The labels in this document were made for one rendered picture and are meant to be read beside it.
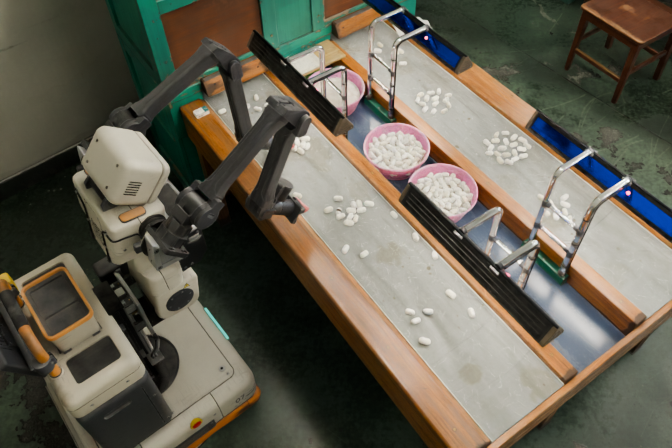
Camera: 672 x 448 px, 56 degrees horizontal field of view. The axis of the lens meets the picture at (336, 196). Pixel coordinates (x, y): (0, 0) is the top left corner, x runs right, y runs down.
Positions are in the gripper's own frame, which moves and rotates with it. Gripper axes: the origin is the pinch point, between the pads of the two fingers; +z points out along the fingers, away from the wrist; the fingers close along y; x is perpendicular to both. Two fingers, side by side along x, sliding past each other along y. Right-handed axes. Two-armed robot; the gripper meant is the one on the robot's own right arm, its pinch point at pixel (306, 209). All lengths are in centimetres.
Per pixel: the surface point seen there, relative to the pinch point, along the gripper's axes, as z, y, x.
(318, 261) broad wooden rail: 1.8, -15.6, 10.7
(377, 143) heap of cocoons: 42, 20, -22
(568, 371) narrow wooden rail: 32, -93, -16
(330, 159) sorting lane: 27.3, 23.8, -8.3
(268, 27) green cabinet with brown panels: 20, 86, -32
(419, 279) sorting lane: 22.4, -40.5, -4.0
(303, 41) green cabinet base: 43, 86, -32
